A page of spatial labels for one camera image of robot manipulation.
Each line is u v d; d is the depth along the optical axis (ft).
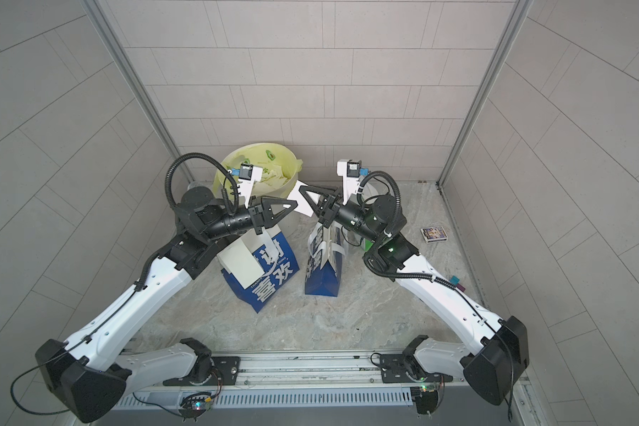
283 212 1.89
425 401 2.24
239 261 2.41
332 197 1.73
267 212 1.80
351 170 1.67
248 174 1.72
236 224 1.75
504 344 1.23
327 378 2.32
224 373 2.32
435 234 3.25
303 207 1.84
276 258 2.59
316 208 1.83
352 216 1.75
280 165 2.98
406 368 2.10
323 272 2.62
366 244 1.97
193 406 2.15
